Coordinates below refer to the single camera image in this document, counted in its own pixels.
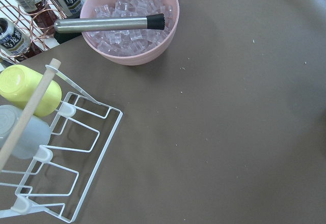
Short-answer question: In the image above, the steel muddler black tip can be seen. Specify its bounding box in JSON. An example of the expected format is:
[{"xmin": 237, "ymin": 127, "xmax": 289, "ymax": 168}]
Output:
[{"xmin": 53, "ymin": 13, "xmax": 165, "ymax": 33}]

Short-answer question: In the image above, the grey translucent cup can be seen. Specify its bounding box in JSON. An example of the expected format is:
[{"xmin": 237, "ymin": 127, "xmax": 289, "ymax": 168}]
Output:
[{"xmin": 1, "ymin": 105, "xmax": 51, "ymax": 159}]

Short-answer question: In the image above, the copper wire bottle rack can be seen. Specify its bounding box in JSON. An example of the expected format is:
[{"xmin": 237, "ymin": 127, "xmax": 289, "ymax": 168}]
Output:
[{"xmin": 1, "ymin": 0, "xmax": 81, "ymax": 65}]

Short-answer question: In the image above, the tea bottle lower left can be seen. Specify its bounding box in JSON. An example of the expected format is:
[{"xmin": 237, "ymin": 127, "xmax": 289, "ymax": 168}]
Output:
[{"xmin": 1, "ymin": 18, "xmax": 42, "ymax": 60}]

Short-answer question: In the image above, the pink bowl with ice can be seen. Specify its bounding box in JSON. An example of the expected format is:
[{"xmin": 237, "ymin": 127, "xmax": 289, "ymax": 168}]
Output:
[{"xmin": 80, "ymin": 0, "xmax": 180, "ymax": 66}]

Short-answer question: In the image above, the wooden rack handle rod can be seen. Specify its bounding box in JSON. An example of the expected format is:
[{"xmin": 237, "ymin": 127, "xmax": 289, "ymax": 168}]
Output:
[{"xmin": 1, "ymin": 58, "xmax": 61, "ymax": 171}]

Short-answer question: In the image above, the white wire cup rack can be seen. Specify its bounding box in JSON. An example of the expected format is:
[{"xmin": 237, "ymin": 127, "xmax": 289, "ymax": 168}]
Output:
[{"xmin": 1, "ymin": 70, "xmax": 123, "ymax": 223}]

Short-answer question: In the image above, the yellow plastic cup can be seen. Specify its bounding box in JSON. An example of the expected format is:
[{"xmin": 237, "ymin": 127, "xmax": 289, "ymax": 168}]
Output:
[{"xmin": 1, "ymin": 65, "xmax": 62, "ymax": 117}]

